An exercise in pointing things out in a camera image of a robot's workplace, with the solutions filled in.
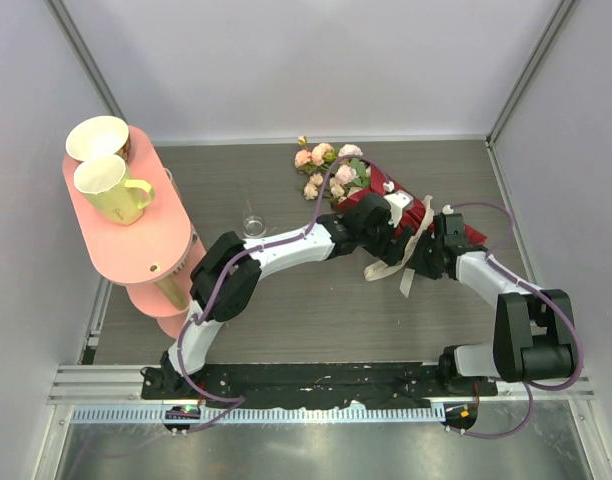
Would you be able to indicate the cream ribbon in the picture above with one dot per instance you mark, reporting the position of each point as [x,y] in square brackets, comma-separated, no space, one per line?
[380,269]

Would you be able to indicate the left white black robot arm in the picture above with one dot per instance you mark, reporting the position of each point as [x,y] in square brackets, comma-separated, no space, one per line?
[223,282]

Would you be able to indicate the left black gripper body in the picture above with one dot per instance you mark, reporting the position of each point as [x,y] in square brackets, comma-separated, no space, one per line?
[378,241]

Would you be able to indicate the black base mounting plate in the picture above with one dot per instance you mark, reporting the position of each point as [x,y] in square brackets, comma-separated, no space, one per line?
[315,386]

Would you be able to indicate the clear glass vase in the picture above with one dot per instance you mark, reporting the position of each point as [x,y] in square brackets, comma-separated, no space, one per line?
[253,223]

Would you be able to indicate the white slotted cable duct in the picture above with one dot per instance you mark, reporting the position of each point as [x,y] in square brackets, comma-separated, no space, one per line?
[170,414]

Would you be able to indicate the white bowl mug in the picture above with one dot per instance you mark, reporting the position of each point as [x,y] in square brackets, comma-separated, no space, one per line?
[98,137]

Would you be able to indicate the pink tiered shelf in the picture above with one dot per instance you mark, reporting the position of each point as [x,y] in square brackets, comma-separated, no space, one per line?
[162,244]

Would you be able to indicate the pink flower bouquet red wrap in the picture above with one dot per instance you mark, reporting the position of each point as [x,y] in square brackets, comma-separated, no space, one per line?
[343,177]

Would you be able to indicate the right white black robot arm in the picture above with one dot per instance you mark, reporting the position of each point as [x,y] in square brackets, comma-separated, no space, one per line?
[534,339]

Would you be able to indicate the yellow green mug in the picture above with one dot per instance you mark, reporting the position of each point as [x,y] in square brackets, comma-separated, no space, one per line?
[108,185]

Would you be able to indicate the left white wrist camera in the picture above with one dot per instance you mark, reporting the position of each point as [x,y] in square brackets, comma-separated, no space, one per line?
[398,202]

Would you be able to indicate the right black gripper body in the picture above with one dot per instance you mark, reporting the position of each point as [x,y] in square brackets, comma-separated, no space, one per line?
[426,259]

